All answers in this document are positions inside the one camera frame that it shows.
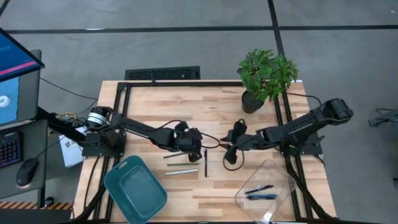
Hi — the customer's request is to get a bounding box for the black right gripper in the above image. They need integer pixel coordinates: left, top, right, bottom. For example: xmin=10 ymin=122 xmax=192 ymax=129
xmin=220 ymin=119 xmax=271 ymax=165

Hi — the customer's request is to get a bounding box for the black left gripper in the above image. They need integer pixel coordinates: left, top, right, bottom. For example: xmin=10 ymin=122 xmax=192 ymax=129
xmin=161 ymin=121 xmax=203 ymax=163

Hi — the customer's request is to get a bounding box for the black pencil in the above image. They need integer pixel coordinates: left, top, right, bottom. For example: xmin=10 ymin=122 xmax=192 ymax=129
xmin=163 ymin=151 xmax=190 ymax=159

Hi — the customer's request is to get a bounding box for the white pencil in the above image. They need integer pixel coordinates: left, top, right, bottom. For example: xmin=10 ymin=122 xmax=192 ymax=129
xmin=165 ymin=169 xmax=200 ymax=175

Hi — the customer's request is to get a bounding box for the clear plastic bin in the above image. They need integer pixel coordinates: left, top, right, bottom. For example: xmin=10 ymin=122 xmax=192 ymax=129
xmin=234 ymin=159 xmax=296 ymax=224

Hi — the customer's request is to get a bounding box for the teal plastic bin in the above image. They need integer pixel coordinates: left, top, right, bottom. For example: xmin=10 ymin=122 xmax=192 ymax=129
xmin=104 ymin=154 xmax=168 ymax=224

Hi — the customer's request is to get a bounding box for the black floor vent grille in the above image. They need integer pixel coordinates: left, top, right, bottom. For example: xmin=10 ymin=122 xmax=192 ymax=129
xmin=124 ymin=65 xmax=201 ymax=81

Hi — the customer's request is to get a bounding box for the green plant in black pot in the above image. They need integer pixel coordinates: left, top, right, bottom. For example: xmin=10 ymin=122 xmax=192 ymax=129
xmin=236 ymin=48 xmax=299 ymax=114

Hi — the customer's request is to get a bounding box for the white paper booklet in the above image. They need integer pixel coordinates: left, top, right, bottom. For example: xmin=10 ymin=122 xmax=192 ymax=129
xmin=58 ymin=126 xmax=93 ymax=169

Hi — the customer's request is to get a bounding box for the black diagonal beam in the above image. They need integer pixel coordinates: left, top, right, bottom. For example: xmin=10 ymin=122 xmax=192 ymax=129
xmin=35 ymin=107 xmax=88 ymax=146

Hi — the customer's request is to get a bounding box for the grey floor stand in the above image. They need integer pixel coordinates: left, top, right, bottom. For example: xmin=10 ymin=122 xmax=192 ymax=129
xmin=368 ymin=109 xmax=398 ymax=128

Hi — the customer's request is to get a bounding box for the black computer mouse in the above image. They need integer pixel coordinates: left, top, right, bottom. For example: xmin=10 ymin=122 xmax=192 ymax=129
xmin=15 ymin=158 xmax=39 ymax=188

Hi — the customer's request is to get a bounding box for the grey-framed light blue screen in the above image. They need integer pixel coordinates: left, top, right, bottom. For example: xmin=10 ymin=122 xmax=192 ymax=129
xmin=0 ymin=49 xmax=42 ymax=127

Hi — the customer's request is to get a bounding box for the black keyboard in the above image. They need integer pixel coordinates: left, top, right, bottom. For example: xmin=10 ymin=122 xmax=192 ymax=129
xmin=0 ymin=132 xmax=22 ymax=169

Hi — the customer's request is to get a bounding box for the grey side desk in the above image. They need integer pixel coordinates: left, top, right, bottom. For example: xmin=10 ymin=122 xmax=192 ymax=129
xmin=0 ymin=119 xmax=49 ymax=200

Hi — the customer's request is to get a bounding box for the computer monitor dark blue screen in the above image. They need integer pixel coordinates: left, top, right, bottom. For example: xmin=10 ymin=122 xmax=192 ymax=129
xmin=0 ymin=27 xmax=45 ymax=83

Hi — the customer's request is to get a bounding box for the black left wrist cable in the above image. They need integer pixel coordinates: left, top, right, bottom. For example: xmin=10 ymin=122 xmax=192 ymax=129
xmin=148 ymin=119 xmax=221 ymax=149

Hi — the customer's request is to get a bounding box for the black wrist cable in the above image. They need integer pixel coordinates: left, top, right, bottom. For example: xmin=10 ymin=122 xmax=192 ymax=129
xmin=148 ymin=119 xmax=221 ymax=149
xmin=222 ymin=149 xmax=245 ymax=172

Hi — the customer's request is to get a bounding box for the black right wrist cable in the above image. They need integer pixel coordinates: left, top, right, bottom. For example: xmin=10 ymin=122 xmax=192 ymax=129
xmin=222 ymin=149 xmax=245 ymax=172

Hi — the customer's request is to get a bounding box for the black aluminium table frame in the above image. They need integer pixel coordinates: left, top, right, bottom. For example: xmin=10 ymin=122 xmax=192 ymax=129
xmin=92 ymin=80 xmax=312 ymax=223

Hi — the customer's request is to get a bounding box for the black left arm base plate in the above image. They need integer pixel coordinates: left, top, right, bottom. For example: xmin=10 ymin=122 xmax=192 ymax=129
xmin=81 ymin=130 xmax=127 ymax=157

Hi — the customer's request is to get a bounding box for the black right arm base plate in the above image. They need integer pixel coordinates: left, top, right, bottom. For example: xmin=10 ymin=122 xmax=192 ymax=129
xmin=279 ymin=132 xmax=326 ymax=156

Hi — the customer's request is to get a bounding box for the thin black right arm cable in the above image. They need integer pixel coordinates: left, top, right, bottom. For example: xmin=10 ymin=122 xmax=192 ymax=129
xmin=285 ymin=91 xmax=323 ymax=107

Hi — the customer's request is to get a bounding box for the black left cable bundle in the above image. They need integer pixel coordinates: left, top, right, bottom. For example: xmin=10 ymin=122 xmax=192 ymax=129
xmin=72 ymin=155 xmax=108 ymax=223

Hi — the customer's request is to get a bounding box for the yellow cable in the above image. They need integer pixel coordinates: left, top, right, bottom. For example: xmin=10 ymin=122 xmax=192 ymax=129
xmin=57 ymin=111 xmax=77 ymax=121

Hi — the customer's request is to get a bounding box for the thin black floor cable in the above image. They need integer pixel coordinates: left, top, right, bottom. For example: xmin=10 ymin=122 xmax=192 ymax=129
xmin=39 ymin=77 xmax=99 ymax=101

